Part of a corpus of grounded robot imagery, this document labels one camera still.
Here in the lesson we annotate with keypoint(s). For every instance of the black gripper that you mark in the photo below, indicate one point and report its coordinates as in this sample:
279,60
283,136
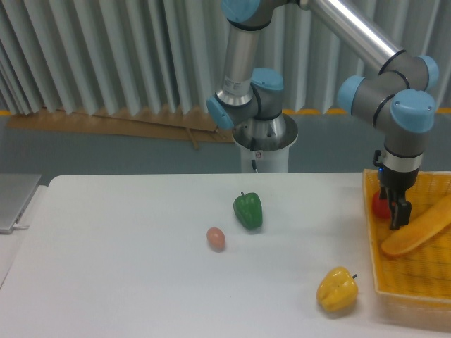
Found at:
397,183

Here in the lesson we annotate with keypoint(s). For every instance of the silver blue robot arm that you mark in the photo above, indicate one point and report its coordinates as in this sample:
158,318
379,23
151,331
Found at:
397,102

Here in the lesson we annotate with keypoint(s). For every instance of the yellow woven basket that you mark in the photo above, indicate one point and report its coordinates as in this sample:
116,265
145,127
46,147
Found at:
422,275

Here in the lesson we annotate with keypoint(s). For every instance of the red tomato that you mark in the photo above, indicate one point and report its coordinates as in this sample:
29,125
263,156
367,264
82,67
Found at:
380,206

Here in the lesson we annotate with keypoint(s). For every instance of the orange bread loaf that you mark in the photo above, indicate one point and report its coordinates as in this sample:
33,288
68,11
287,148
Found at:
420,230

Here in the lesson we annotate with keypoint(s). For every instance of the yellow bell pepper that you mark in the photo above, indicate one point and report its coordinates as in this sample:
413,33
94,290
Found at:
337,290

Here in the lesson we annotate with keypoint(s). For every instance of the green bell pepper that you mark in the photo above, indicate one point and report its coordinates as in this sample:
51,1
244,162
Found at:
248,210

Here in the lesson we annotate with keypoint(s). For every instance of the brown egg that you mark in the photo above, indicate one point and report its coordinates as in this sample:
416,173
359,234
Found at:
216,239

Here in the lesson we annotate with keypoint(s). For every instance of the brown cardboard sheet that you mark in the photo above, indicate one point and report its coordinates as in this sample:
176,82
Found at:
196,126

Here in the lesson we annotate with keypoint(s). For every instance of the silver laptop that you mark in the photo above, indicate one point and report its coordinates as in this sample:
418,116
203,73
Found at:
17,191

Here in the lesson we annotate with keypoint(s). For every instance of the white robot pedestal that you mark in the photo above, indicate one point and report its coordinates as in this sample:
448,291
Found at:
264,158

